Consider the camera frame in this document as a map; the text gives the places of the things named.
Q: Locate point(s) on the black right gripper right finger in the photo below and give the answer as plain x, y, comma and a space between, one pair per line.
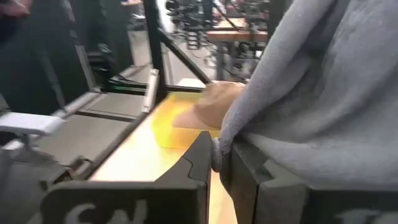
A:
280, 202

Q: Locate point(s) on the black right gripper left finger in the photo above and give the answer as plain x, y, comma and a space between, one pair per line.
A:
174, 193

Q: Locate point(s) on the tan baseball cap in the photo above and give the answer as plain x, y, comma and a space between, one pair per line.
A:
211, 105

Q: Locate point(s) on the blue denim baseball cap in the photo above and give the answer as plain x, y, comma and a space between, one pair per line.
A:
326, 93

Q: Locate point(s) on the yellow plastic bin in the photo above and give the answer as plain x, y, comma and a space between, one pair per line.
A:
174, 137

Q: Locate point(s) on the black floor equipment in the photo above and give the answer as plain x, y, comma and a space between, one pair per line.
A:
107, 67

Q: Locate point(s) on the wooden background table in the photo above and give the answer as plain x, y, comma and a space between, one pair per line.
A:
236, 35

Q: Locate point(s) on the person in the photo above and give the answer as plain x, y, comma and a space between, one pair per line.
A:
31, 62

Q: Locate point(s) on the person's hand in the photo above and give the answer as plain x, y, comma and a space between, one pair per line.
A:
14, 7

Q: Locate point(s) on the silver metal bracket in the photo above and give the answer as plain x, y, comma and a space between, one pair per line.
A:
28, 123
150, 90

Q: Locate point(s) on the black metal table frame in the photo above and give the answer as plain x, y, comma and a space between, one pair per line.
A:
154, 46

